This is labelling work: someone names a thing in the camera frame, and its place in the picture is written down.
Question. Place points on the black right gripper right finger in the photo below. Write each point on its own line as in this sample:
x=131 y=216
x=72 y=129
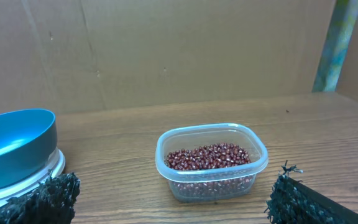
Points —
x=291 y=202

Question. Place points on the red beans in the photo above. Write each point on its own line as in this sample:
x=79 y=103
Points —
x=214 y=156

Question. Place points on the teal blue bowl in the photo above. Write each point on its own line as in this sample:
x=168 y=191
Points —
x=27 y=139

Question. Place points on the clear plastic container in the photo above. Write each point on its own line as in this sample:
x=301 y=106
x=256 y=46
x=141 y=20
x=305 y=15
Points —
x=191 y=137

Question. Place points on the white digital kitchen scale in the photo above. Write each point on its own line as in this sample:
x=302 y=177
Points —
x=52 y=168

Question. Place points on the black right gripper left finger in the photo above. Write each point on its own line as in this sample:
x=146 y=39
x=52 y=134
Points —
x=52 y=202

